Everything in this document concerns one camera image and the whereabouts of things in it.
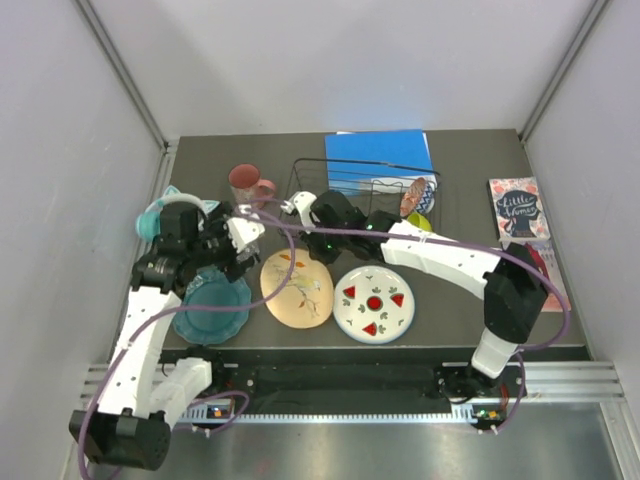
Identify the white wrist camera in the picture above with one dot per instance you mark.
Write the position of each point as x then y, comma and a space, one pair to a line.
244, 233
300, 203

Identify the red illustrated book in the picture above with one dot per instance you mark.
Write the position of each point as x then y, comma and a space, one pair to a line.
543, 255

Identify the pink ghost mug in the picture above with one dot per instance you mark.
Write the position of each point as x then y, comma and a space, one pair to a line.
248, 185

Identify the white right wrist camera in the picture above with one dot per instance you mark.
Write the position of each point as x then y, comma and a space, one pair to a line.
300, 203

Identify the red patterned small bowl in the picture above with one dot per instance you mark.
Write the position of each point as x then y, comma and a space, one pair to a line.
419, 197

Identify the Little Women book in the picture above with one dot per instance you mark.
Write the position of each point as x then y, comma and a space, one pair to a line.
518, 210

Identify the peach bird plate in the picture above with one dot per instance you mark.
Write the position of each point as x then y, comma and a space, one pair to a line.
307, 299

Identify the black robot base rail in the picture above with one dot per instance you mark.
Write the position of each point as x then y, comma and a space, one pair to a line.
343, 381

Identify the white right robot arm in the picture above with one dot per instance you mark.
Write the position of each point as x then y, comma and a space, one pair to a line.
509, 284

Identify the lime green bowl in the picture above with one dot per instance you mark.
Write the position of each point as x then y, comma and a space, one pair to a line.
419, 221

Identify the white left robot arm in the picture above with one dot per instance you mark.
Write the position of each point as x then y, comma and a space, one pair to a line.
129, 420

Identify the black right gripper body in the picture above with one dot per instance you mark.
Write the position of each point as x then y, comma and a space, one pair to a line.
329, 245

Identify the white watermelon plate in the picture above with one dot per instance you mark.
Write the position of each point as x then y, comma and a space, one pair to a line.
373, 305

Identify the blue folder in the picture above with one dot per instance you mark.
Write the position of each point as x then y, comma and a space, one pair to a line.
378, 155

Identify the black wire dish rack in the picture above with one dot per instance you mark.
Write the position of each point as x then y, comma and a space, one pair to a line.
310, 174

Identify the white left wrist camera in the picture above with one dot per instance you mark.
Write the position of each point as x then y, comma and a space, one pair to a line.
244, 233

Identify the clear plastic cup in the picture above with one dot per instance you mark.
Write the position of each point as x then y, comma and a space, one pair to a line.
245, 211

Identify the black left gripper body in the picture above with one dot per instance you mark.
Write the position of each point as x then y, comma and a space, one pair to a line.
215, 246

